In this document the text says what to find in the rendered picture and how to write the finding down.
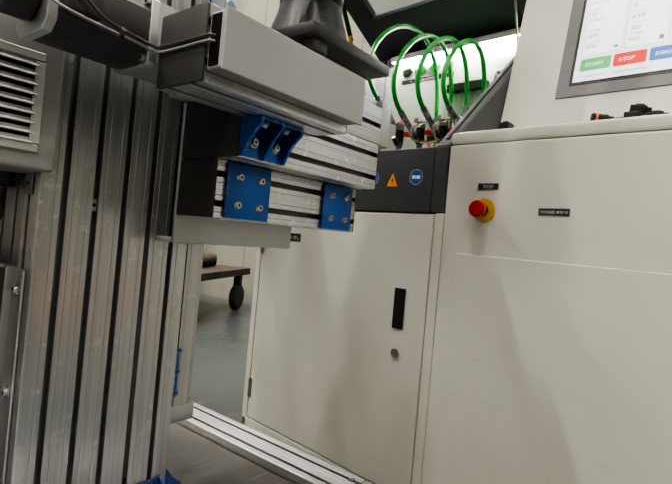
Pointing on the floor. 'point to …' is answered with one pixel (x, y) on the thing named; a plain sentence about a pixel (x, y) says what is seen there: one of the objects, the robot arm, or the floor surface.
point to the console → (555, 289)
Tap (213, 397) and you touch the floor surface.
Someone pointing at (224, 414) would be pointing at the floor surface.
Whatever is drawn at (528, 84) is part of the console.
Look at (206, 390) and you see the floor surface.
